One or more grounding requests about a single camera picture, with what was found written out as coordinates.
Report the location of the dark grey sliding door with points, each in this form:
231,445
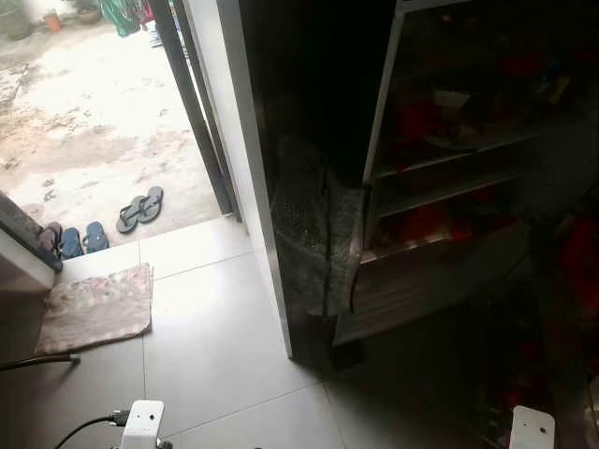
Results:
192,103

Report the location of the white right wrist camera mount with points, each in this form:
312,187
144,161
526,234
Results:
532,428

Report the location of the yellow bottle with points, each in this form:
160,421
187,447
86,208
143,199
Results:
559,89

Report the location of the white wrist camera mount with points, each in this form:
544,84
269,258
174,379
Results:
142,423
532,428

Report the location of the mottled pink door mat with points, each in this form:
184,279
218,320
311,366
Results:
94,309

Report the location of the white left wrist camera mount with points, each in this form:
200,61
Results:
142,423

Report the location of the small orange flower pot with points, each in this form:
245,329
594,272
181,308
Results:
51,21

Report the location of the green hanging clothes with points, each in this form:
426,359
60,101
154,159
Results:
126,14

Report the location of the white and black fridge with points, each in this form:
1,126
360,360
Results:
318,234

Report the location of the dark maroon sandal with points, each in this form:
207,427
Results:
49,238

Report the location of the red food packet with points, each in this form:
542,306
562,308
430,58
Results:
426,222

